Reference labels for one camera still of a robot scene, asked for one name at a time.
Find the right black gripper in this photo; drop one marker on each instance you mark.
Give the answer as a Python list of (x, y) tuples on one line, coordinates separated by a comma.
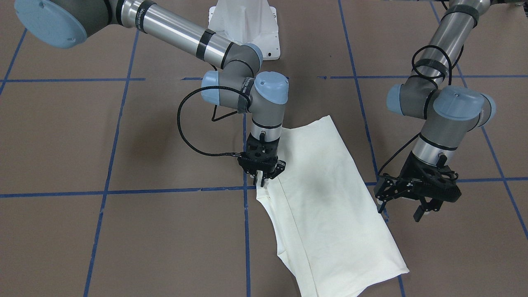
[(280, 167)]

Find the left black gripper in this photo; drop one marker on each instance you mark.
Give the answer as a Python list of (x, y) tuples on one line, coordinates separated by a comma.
[(407, 172)]

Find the cream long-sleeve cat T-shirt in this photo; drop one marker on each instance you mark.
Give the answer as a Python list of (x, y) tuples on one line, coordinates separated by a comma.
[(328, 231)]

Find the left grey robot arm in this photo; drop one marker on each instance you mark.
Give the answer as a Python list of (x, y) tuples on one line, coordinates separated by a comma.
[(449, 111)]

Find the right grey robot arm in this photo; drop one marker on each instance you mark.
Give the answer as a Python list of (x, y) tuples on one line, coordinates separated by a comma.
[(101, 115)]

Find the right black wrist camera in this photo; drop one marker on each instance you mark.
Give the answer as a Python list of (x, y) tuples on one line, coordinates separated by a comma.
[(260, 159)]

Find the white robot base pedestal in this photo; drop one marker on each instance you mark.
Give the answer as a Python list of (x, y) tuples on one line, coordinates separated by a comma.
[(247, 21)]

